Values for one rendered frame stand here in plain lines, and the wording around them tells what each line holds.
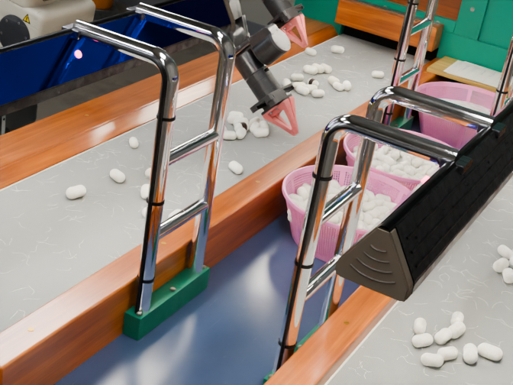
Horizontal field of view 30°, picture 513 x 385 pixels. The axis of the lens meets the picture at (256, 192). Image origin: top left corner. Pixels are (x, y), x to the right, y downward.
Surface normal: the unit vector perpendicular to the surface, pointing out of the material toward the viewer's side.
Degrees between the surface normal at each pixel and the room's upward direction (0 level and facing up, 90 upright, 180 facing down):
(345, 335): 0
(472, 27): 90
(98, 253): 0
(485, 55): 90
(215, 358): 0
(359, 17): 90
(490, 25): 90
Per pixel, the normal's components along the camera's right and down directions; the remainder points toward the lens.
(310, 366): 0.15, -0.88
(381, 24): -0.48, 0.32
